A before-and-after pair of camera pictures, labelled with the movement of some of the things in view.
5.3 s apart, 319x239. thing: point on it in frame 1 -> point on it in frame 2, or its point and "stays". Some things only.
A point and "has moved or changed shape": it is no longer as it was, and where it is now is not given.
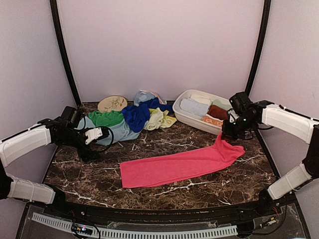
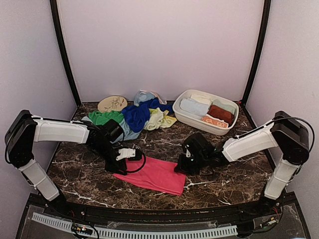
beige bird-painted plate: (112, 103) stays
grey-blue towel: (119, 132) stays
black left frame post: (61, 37) stays
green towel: (106, 119) stays
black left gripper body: (70, 140) -> (103, 150)
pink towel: (179, 168) has moved or changed shape
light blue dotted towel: (143, 95) stays
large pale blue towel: (194, 107) stays
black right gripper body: (238, 129) -> (193, 166)
